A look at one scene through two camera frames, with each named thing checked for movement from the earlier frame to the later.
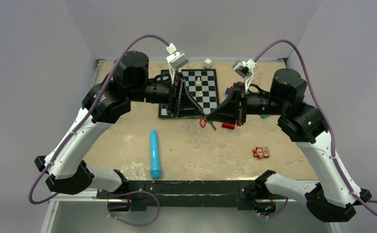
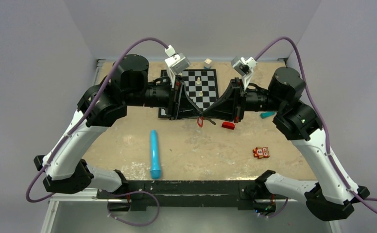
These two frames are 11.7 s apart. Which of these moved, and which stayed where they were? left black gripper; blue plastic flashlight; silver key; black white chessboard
Moved: silver key
Stayed: blue plastic flashlight; left black gripper; black white chessboard
